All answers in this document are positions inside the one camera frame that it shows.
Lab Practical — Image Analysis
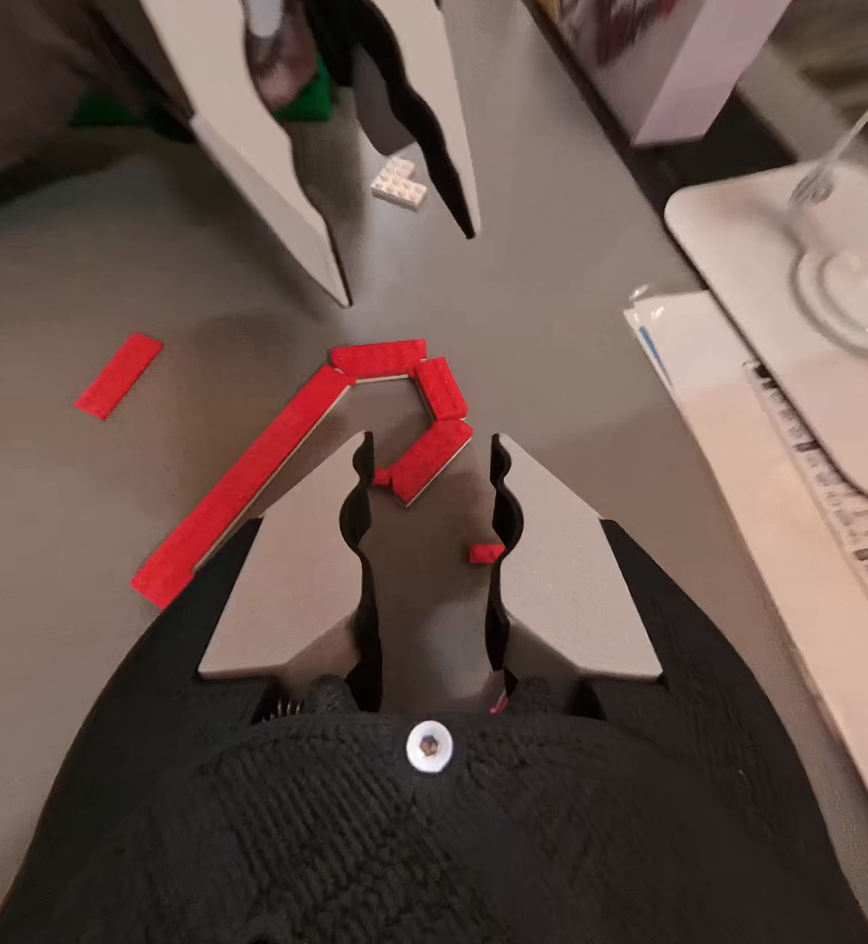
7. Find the wooden book stand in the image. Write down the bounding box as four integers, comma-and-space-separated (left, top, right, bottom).
664, 70, 868, 510

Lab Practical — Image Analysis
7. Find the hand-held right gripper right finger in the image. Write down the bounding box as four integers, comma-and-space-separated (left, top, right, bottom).
485, 433, 664, 681

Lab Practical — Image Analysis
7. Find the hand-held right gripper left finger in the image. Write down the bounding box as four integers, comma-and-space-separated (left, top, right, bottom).
198, 431, 385, 712

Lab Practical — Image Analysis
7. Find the long red lego plate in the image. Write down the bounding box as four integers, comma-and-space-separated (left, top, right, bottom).
74, 332, 164, 420

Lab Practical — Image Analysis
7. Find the green plastic bin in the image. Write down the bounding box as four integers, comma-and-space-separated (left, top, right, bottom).
72, 55, 336, 128

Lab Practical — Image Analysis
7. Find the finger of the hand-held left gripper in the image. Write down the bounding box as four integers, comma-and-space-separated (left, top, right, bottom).
351, 0, 480, 240
145, 0, 354, 308

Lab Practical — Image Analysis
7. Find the red lego plate frame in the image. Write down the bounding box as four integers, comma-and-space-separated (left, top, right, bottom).
131, 338, 475, 611

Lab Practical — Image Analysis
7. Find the white lego plate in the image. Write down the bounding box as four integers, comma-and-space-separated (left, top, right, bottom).
370, 155, 429, 212

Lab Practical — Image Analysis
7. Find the white lego box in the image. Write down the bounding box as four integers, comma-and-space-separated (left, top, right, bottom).
544, 0, 798, 148

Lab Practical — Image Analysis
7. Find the white printed paper sheet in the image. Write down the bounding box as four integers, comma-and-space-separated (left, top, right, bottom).
623, 289, 868, 867

